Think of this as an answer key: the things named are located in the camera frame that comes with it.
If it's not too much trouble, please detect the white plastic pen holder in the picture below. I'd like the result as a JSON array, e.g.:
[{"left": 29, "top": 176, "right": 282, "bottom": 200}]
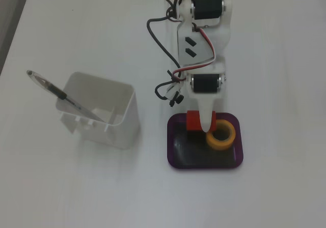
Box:
[{"left": 55, "top": 71, "right": 141, "bottom": 150}]

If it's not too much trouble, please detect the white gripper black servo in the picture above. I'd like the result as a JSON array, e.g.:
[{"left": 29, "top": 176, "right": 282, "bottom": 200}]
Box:
[{"left": 184, "top": 61, "right": 228, "bottom": 134}]

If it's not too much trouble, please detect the red cube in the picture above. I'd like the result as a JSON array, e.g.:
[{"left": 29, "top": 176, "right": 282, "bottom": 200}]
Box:
[{"left": 185, "top": 110, "right": 217, "bottom": 132}]

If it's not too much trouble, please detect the black ballpoint pen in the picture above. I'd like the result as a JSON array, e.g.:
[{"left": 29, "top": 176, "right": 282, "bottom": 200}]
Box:
[{"left": 26, "top": 69, "right": 106, "bottom": 123}]

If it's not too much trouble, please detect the black cable tie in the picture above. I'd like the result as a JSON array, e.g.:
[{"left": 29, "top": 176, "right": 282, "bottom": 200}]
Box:
[{"left": 166, "top": 69, "right": 180, "bottom": 82}]

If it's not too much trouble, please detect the white cable connector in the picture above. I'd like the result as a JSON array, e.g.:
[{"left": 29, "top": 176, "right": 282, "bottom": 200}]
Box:
[{"left": 165, "top": 81, "right": 184, "bottom": 101}]

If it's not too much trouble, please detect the black cable plug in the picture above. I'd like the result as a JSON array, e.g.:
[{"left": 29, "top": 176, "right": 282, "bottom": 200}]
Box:
[{"left": 169, "top": 92, "right": 184, "bottom": 107}]

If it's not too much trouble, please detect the short black cable loop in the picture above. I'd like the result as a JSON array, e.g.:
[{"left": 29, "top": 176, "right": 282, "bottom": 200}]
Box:
[{"left": 154, "top": 79, "right": 179, "bottom": 100}]

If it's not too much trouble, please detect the purple metal tray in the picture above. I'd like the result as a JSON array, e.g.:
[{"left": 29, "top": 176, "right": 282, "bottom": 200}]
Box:
[{"left": 167, "top": 112, "right": 245, "bottom": 172}]

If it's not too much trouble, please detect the yellow masking tape roll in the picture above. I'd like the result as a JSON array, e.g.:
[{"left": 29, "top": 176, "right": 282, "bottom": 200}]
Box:
[{"left": 205, "top": 119, "right": 236, "bottom": 151}]

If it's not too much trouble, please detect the red white servo wire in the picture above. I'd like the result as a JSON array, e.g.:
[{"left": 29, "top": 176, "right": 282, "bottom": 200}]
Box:
[{"left": 172, "top": 25, "right": 219, "bottom": 82}]

